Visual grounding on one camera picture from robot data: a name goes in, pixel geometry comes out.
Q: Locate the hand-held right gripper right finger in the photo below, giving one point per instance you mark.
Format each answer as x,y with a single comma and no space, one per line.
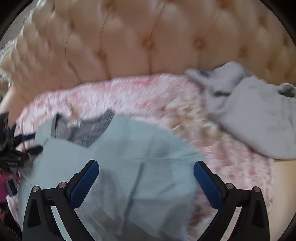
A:
208,185

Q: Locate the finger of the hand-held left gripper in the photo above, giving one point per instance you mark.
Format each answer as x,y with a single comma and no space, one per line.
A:
30,152
25,138

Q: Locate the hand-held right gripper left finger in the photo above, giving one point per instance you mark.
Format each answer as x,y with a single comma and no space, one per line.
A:
85,183

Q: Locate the light green shirt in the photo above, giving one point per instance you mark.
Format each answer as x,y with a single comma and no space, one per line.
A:
138,173

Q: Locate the grey garment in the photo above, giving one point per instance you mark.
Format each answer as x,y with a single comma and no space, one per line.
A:
254,120

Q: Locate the pink floral blanket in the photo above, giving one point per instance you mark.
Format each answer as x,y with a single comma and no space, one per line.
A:
161,97

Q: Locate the beige tufted leather sofa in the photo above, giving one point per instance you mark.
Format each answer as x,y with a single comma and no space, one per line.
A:
138,34

